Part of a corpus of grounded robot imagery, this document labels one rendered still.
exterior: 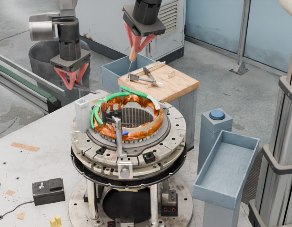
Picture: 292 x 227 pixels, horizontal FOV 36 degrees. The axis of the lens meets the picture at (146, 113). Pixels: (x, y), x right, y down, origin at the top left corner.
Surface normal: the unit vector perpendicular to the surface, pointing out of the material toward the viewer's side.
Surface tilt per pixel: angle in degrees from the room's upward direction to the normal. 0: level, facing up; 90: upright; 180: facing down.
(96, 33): 90
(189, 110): 90
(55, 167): 0
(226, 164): 0
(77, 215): 0
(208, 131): 90
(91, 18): 90
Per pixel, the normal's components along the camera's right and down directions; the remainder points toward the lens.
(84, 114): 0.70, 0.39
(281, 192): 0.17, 0.55
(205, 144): -0.90, 0.25
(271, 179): -0.99, 0.10
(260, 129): 0.00, -0.83
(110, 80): -0.75, 0.37
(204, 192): -0.41, 0.51
